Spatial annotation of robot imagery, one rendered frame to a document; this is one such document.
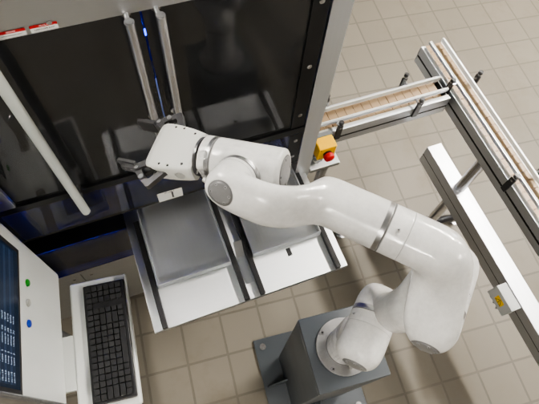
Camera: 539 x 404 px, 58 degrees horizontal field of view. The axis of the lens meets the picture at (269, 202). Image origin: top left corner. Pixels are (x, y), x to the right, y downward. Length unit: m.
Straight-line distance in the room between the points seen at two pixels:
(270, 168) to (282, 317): 1.81
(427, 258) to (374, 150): 2.29
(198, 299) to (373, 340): 0.66
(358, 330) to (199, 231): 0.74
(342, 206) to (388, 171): 2.23
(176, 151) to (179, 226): 0.89
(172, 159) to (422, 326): 0.54
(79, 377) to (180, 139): 1.07
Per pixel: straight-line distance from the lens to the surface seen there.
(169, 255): 1.74
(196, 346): 2.55
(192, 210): 1.80
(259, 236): 1.75
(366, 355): 1.29
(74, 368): 1.80
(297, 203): 0.78
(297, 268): 1.73
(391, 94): 2.12
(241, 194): 0.77
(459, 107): 2.19
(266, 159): 0.82
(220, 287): 1.69
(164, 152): 0.92
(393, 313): 1.11
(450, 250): 0.83
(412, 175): 3.06
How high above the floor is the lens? 2.51
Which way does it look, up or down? 64 degrees down
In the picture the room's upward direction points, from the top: 8 degrees clockwise
